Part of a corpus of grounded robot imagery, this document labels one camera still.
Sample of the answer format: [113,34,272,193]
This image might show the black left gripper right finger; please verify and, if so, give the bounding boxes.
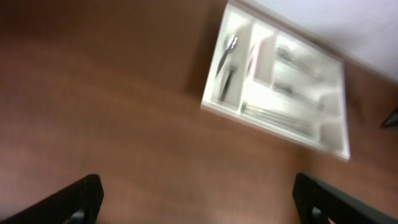
[292,172,397,224]

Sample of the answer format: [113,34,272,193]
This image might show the pink plastic knife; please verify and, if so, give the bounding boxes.
[247,44,257,78]

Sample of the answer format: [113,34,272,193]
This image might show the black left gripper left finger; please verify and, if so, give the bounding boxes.
[1,174,104,224]

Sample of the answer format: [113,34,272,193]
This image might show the metal fork in tray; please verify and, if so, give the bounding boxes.
[272,82,324,111]

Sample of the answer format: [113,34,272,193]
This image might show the white plastic cutlery tray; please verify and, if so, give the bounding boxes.
[201,1,351,160]

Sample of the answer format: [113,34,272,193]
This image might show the large metal spoon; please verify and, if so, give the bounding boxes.
[276,45,323,81]

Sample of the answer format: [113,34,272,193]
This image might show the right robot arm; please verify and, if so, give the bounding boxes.
[380,108,398,129]

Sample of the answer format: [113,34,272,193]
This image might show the small teaspoon dark handle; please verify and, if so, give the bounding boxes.
[215,34,238,77]

